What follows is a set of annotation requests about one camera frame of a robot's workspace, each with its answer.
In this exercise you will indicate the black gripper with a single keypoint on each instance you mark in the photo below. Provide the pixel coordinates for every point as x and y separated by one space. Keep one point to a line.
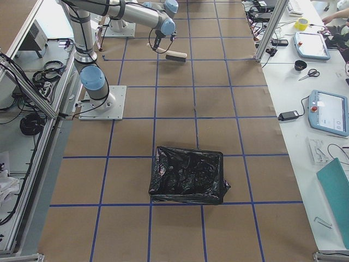
157 38

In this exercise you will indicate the beige hand brush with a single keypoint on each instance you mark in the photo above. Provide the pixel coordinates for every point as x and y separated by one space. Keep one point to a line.
170 55

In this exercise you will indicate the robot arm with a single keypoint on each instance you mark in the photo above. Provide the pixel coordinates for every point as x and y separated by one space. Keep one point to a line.
158 16

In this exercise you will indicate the grey electronics box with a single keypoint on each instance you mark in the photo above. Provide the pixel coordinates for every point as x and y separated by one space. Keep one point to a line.
35 40

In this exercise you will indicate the yellow tape roll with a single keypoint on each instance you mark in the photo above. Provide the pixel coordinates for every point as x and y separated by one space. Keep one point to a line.
301 24

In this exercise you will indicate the black tape roll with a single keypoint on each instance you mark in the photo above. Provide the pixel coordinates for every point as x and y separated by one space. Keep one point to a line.
300 65

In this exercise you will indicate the black power adapter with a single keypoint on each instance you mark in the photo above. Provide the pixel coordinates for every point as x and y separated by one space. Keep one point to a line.
289 115

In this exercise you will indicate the blue teach pendant far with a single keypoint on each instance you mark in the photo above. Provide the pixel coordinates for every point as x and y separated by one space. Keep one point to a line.
311 46

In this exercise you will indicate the blue teach pendant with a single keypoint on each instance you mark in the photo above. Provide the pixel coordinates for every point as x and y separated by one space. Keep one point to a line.
328 112
311 46

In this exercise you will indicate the scissors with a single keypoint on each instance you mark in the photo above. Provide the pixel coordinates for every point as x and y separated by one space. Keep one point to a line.
311 73

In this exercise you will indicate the blue teach pendant near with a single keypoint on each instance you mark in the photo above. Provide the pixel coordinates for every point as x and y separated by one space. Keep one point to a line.
328 112

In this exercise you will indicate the teal folder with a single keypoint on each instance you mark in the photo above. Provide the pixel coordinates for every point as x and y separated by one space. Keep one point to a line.
335 186

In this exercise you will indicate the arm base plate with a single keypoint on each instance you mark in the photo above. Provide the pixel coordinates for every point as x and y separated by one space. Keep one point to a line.
111 109
119 29

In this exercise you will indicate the aluminium frame post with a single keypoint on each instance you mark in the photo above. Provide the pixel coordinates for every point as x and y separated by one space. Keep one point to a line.
273 22

